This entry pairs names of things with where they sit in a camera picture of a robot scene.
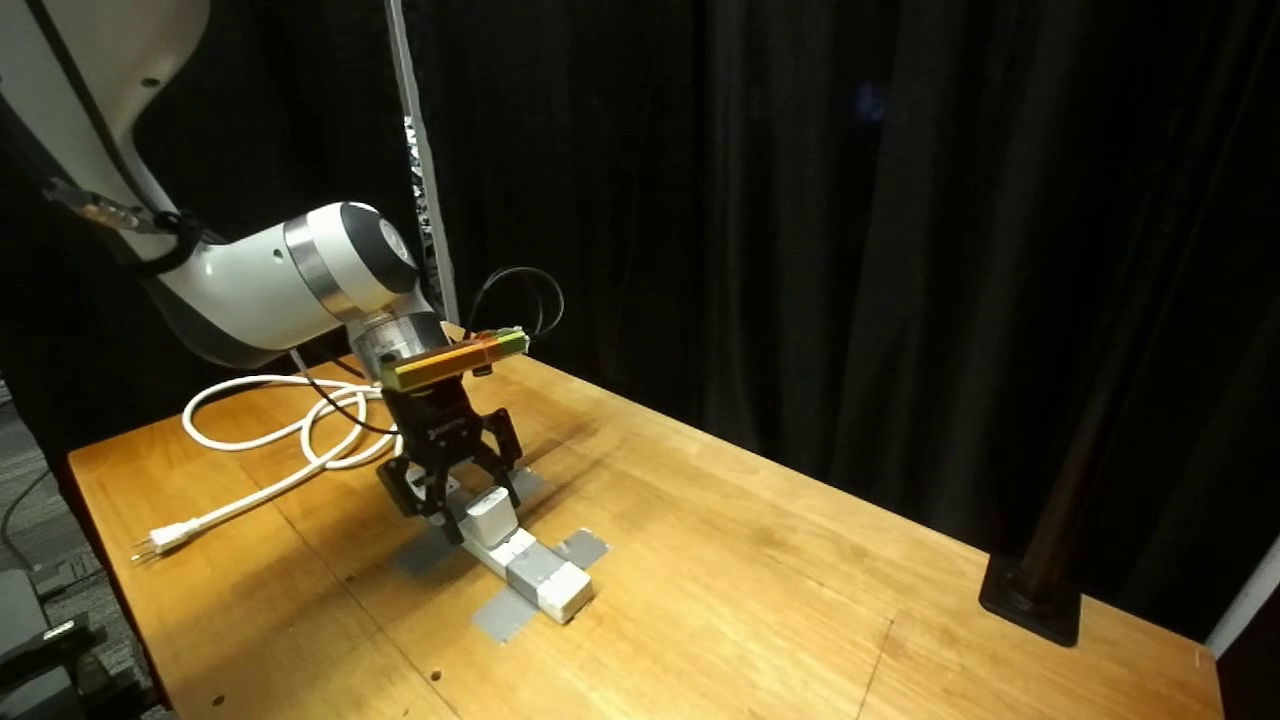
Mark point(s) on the white panel edge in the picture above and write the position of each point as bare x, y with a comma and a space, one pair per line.
1247, 601

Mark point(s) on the black curtain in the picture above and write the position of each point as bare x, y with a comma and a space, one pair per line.
801, 200

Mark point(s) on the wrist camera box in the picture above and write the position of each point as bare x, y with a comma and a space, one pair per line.
453, 358

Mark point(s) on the white charger head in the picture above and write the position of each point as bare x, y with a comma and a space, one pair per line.
485, 515

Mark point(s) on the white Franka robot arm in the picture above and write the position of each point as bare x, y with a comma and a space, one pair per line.
252, 281

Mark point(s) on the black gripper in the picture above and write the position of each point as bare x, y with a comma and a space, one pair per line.
447, 423

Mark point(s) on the grey duct tape strip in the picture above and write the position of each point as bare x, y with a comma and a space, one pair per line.
423, 552

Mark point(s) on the black pole with base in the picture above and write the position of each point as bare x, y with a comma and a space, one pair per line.
1031, 601

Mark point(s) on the light grey frame pole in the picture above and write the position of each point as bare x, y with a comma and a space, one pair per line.
426, 163

